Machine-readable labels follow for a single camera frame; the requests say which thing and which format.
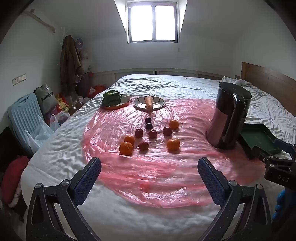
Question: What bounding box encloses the white striped plate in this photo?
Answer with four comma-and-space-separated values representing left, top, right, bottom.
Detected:
133, 96, 166, 111

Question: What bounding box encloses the wooden headboard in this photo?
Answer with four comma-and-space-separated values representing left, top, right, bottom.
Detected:
240, 62, 296, 114

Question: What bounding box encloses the maroon suitcase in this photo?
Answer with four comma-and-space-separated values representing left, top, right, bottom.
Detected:
76, 72, 92, 97

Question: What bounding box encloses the green tray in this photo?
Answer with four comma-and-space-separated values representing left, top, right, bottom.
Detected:
239, 123, 289, 159

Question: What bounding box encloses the white plastic bag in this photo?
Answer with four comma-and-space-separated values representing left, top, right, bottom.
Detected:
50, 114, 61, 131

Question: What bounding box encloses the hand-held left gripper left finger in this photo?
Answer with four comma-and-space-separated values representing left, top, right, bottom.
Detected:
26, 157, 102, 241

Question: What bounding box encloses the green leafy vegetable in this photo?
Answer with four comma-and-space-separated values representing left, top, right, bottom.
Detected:
102, 90, 123, 107

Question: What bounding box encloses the person's right hand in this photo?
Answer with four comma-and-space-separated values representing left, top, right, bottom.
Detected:
272, 189, 289, 222

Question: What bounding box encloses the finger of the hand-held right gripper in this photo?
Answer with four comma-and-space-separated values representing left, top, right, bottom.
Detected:
252, 145, 296, 167
275, 138, 296, 159

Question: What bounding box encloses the light blue suitcase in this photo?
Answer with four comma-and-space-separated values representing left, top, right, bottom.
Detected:
7, 93, 47, 153

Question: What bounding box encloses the red bag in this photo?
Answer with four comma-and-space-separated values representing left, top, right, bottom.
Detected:
87, 85, 107, 98

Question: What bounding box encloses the orange rimmed plate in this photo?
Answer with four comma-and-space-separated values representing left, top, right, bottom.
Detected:
103, 95, 130, 109

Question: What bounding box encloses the brown hanging coat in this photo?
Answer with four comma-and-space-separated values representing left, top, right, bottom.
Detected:
60, 35, 82, 93

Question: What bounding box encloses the crumpled white cloth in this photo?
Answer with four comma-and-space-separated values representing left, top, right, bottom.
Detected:
222, 76, 252, 88

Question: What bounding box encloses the beige wall strip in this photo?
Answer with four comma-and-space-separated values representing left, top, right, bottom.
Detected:
22, 10, 56, 34

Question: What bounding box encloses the yellow box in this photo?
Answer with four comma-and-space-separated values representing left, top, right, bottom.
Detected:
57, 93, 70, 112

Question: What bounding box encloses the clear plastic bag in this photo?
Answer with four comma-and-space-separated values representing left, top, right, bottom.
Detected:
25, 115, 55, 149

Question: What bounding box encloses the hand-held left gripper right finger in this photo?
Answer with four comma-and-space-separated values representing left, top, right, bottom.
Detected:
197, 157, 272, 241

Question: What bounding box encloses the pink plastic sheet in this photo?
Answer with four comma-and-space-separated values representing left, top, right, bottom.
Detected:
83, 98, 266, 208

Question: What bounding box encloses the dark metallic kettle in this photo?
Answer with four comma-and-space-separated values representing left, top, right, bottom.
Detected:
206, 82, 252, 149

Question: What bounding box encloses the grey bag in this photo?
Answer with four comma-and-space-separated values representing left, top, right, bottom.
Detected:
35, 84, 58, 114

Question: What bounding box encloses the wall light switch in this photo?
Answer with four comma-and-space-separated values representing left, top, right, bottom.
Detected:
12, 74, 27, 85

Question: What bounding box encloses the window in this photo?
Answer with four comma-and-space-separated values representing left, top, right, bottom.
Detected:
126, 1, 179, 43

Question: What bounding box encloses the red cloth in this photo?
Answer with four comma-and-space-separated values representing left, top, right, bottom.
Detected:
1, 156, 30, 204

